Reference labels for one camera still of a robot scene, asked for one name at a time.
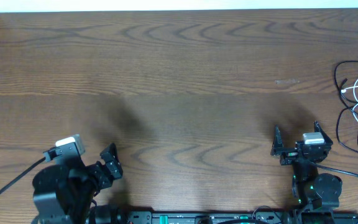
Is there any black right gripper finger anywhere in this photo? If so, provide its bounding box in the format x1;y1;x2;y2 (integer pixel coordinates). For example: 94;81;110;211
270;126;284;156
313;121;333;146

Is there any black USB cable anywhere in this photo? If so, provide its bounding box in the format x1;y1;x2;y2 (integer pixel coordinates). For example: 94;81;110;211
334;59;358;125

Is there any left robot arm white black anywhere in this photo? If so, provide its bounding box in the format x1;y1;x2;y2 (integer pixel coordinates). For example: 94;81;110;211
32;141;342;223

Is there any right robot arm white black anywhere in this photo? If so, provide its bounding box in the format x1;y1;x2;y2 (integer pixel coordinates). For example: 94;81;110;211
87;122;342;224

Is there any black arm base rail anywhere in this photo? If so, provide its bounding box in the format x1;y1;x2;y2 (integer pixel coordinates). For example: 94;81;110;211
85;203;358;224

